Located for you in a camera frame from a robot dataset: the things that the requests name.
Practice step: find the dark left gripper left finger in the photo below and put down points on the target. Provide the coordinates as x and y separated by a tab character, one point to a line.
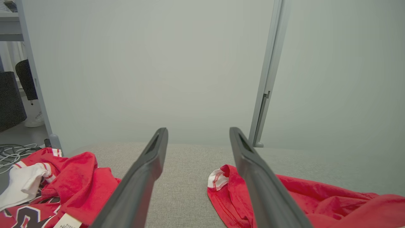
136	196

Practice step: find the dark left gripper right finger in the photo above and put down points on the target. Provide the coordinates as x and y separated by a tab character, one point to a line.
269	202

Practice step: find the red Bulls 23 jersey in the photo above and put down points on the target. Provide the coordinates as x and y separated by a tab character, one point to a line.
76	180

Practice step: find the red shorts with white trim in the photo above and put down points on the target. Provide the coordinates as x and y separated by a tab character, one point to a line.
332	202

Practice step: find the grey partition leg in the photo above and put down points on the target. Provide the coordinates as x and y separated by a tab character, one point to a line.
55	142

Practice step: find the white shoe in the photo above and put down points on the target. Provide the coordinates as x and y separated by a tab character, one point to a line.
34	122

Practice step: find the black fabric box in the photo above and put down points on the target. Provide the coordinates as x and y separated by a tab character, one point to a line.
11	101

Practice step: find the grey desk shelf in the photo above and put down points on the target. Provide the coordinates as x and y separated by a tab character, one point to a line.
9	25

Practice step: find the grey wall post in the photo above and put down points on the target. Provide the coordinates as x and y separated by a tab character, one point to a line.
259	145

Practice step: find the grey partition post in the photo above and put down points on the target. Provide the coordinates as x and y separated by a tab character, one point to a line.
272	63

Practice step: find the grey partition edge frame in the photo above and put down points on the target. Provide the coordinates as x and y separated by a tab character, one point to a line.
31	63

